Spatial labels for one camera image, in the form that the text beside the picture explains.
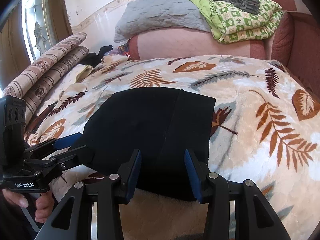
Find black pants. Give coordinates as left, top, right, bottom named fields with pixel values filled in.
left=74, top=87, right=216, bottom=202

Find person's left hand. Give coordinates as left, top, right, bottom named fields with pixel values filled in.
left=2, top=188, right=55, bottom=224

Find white yellow-edged cloth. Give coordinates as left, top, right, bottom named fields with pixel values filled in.
left=43, top=64, right=94, bottom=105

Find striped beige rolled mattress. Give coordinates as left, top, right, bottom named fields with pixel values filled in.
left=3, top=32, right=88, bottom=124

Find black garment in background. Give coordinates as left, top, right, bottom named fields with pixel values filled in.
left=79, top=45, right=113, bottom=68

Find leaf-patterned beige blanket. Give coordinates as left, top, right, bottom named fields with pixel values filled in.
left=24, top=55, right=319, bottom=239

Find colourful printed fabric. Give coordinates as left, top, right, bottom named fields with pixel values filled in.
left=104, top=43, right=130, bottom=57

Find window with patterned glass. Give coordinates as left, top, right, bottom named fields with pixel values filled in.
left=22, top=0, right=57, bottom=63

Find pink quilted bolster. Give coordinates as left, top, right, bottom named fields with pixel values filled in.
left=129, top=28, right=266, bottom=60

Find grey quilted pillow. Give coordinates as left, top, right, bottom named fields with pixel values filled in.
left=113, top=0, right=210, bottom=43

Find reddish brown sofa headboard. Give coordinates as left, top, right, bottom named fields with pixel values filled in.
left=264, top=0, right=319, bottom=96

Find green patterned folded quilt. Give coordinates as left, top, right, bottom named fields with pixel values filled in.
left=189, top=0, right=284, bottom=44

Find dark grey cloth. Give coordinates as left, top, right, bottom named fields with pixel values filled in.
left=213, top=0, right=260, bottom=15

